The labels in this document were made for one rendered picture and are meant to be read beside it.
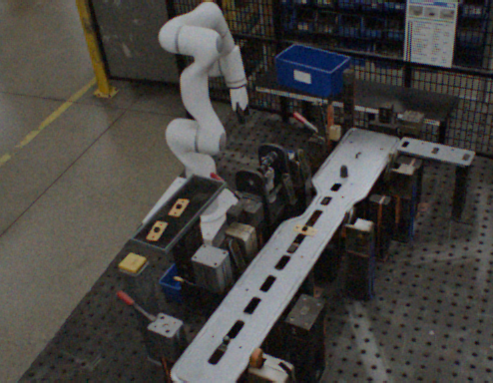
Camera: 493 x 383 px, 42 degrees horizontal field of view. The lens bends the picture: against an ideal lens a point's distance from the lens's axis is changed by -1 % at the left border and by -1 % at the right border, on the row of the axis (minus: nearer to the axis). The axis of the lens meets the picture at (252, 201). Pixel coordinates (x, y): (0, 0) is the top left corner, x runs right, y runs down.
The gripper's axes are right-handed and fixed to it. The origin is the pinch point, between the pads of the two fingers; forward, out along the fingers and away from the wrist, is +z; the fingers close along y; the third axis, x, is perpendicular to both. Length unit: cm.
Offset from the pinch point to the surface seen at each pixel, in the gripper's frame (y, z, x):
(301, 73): -20.9, -9.0, 24.1
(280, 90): -22.4, -1.5, 12.9
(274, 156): 51, -7, 24
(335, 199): 51, 13, 42
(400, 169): 37, 10, 66
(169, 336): 123, 10, 1
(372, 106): -9, 5, 54
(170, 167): -109, 80, -93
